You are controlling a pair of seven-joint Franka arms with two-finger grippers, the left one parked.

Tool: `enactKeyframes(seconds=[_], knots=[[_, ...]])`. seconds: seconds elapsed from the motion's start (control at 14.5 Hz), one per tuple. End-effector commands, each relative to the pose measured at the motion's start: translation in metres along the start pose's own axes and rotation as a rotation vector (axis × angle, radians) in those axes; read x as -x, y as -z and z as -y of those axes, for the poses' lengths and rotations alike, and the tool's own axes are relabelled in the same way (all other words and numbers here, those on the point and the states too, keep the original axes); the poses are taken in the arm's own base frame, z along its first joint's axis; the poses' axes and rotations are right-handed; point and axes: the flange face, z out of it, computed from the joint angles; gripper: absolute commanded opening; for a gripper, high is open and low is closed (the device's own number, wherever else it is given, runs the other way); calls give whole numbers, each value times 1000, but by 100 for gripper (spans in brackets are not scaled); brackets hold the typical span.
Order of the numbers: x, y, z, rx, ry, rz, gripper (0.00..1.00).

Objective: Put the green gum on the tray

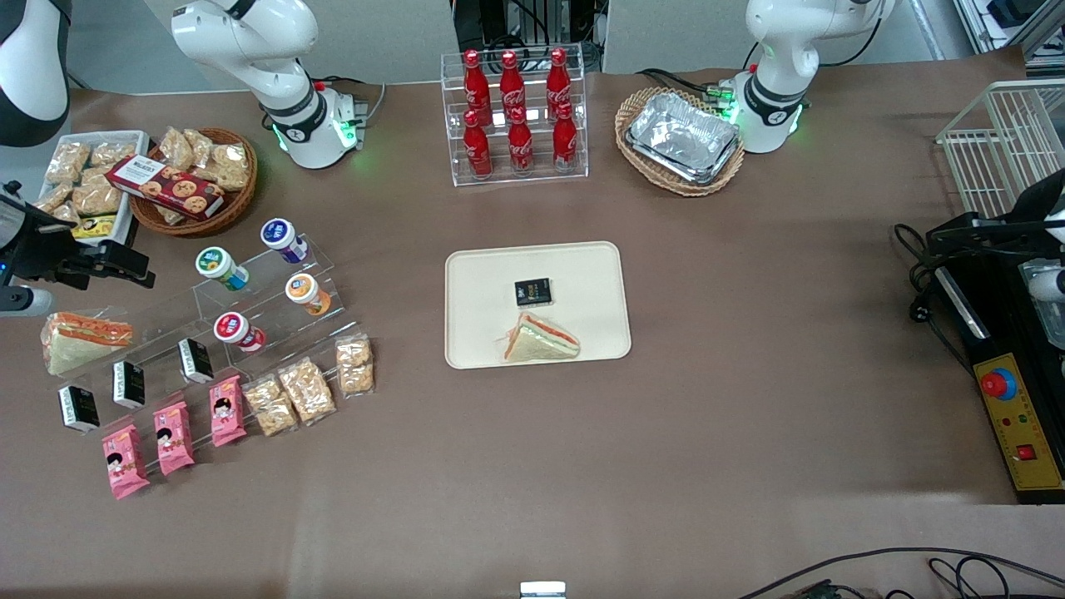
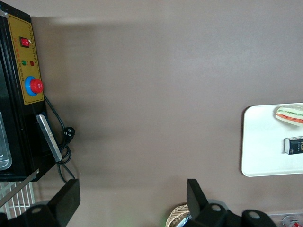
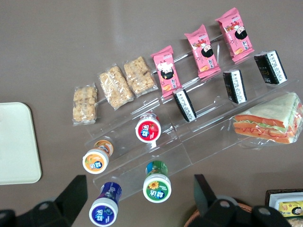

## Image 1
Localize light oval wicker basket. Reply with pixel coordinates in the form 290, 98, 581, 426
614, 87, 746, 198

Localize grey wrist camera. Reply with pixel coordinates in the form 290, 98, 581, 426
0, 285, 53, 318
1027, 268, 1065, 303

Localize clear acrylic stepped display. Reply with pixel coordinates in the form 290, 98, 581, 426
38, 235, 361, 435

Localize long black cable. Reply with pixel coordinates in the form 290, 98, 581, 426
739, 546, 1065, 599

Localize grey arm base connector cables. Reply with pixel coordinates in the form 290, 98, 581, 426
315, 75, 389, 127

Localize aluminium frame shelf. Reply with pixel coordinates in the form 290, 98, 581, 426
953, 0, 1065, 80

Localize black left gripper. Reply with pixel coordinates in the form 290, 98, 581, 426
926, 169, 1065, 255

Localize small black snack box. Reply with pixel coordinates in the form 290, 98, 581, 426
57, 384, 102, 434
513, 277, 554, 309
177, 337, 216, 385
111, 359, 147, 410

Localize round brown wicker basket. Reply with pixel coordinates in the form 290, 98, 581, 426
129, 127, 260, 240

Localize pink snack packet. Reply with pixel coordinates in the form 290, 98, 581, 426
102, 423, 152, 501
208, 375, 249, 448
153, 401, 196, 477

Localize looped black cable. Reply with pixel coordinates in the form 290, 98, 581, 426
927, 556, 1013, 599

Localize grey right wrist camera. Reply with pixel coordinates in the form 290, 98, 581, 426
0, 285, 53, 318

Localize black equipment cabinet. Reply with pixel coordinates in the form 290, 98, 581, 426
453, 0, 607, 72

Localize green lid yogurt cup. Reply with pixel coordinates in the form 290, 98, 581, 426
196, 246, 250, 293

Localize black arm base cables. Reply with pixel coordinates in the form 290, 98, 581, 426
636, 67, 743, 106

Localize wrapped triangle sandwich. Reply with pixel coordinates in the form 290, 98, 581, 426
498, 311, 582, 364
42, 311, 135, 377

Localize red cola bottle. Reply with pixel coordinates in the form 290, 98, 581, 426
551, 101, 580, 172
545, 47, 574, 111
463, 50, 492, 117
463, 110, 494, 179
498, 50, 528, 116
507, 106, 536, 176

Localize clear acrylic bottle rack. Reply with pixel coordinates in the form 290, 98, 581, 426
440, 43, 590, 188

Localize black machine with yellow panel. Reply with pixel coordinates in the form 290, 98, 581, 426
930, 245, 1065, 506

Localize black power cable with plug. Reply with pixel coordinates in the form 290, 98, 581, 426
893, 222, 976, 377

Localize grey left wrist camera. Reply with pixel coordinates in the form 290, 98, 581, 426
1027, 268, 1065, 303

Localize red cookie box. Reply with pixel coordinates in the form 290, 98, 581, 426
106, 155, 226, 222

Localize clear plastic container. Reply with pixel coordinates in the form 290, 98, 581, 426
1018, 261, 1065, 349

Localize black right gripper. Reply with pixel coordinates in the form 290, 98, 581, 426
0, 183, 157, 290

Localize beige plastic tray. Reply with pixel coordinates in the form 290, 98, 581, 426
444, 241, 632, 370

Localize white wire basket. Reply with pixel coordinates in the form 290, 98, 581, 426
936, 79, 1065, 220

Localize aluminium foil tray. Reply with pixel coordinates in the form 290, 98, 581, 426
625, 92, 742, 186

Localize white rectangular bin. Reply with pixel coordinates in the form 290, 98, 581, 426
35, 131, 151, 249

